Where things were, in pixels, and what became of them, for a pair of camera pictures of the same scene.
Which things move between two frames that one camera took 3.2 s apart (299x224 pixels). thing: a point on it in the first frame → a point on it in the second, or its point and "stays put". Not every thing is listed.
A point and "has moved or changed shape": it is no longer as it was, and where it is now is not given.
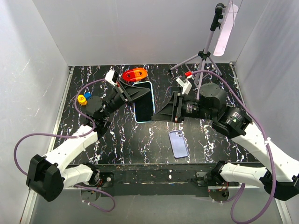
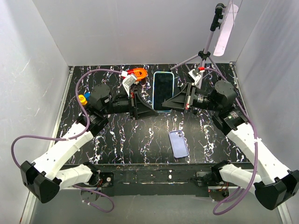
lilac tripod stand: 204,54 stays put
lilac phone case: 178,143 stays put
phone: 144,107 has moved or changed shape
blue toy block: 87,95 stays put
